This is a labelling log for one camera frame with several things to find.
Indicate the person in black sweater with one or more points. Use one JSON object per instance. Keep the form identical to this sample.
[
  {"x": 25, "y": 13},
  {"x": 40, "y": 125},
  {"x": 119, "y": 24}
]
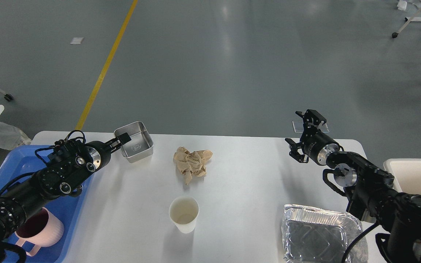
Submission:
[{"x": 12, "y": 137}]

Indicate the crumpled brown paper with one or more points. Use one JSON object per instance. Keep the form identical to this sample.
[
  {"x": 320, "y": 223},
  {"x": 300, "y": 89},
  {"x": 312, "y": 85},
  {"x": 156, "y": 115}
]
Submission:
[{"x": 191, "y": 164}]

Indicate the blue plastic tray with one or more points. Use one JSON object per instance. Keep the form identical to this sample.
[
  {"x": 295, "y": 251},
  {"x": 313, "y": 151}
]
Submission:
[{"x": 67, "y": 209}]

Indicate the pink mug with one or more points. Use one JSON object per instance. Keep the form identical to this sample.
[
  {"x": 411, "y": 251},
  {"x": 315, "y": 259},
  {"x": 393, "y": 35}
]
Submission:
[{"x": 43, "y": 229}]

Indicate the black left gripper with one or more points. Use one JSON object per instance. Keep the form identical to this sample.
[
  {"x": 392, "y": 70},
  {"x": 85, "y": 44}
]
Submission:
[{"x": 100, "y": 152}]

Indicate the white waste bin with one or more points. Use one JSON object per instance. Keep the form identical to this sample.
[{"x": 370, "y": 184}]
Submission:
[{"x": 407, "y": 174}]

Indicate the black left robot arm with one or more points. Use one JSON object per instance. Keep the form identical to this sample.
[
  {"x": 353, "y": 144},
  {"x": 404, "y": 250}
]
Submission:
[{"x": 68, "y": 163}]

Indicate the square stainless steel container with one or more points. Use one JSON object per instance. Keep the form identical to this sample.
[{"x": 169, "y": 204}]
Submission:
[{"x": 141, "y": 144}]

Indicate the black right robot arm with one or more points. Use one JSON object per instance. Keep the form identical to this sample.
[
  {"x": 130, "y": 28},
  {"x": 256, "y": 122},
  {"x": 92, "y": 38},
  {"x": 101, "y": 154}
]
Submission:
[{"x": 368, "y": 189}]

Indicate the white paper cup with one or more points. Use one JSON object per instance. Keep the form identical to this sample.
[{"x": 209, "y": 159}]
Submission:
[{"x": 184, "y": 212}]

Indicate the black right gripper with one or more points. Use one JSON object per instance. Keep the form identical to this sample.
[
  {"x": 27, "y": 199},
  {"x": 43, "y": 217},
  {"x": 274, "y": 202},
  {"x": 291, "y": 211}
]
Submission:
[{"x": 314, "y": 143}]

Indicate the aluminium foil tray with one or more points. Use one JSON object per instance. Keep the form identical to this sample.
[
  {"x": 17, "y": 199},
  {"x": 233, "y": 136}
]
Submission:
[{"x": 315, "y": 235}]

